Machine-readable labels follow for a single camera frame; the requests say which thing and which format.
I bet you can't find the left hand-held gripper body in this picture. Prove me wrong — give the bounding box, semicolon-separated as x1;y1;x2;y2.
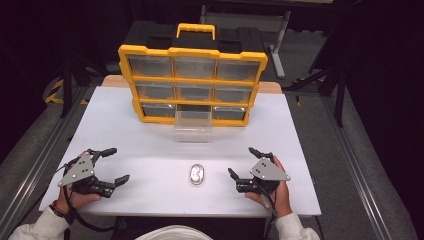
57;148;117;199

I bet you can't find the yellow black hazard tape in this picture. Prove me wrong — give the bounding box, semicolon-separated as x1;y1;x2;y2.
44;77;90;106

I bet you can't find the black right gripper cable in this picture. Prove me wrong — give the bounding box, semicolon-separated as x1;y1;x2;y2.
256;183;279;240

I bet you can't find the black metal stand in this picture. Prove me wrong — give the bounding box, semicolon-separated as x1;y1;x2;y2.
59;54;109;119
282;64;348;128

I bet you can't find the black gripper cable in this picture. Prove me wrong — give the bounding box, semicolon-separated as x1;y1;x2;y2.
61;156;116;233
256;183;279;240

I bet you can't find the person's right hand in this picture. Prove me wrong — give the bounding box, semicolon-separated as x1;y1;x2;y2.
244;155;294;218

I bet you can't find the dark wristband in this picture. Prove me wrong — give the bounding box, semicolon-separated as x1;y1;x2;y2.
49;199;77;225

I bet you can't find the yellow organizer cabinet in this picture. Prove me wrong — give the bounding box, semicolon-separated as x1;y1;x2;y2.
117;22;269;128

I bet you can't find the group of clear organizer drawers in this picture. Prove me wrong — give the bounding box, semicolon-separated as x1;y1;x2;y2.
127;54;261;122

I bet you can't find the aluminium rail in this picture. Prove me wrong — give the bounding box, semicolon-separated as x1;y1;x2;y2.
319;95;399;240
0;85;88;239

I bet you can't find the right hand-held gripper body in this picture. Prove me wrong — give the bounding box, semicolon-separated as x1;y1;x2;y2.
235;153;292;196

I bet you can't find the person's dark clothing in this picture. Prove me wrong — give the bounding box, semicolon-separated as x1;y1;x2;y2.
111;216;276;240

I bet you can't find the person's left hand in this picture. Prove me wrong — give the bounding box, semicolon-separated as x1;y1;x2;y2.
54;151;102;212

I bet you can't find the clear plastic drawer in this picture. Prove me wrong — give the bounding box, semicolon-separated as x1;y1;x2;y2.
173;109;214;144

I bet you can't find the person's white cap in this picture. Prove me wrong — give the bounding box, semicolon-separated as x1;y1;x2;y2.
134;224;214;240

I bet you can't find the small clear oval case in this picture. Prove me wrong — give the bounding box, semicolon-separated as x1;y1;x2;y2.
189;162;205;186

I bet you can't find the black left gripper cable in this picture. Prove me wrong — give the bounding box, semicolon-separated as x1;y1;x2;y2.
61;156;116;233

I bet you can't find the grey metal table frame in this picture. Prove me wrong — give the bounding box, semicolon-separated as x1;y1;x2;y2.
199;4;293;80

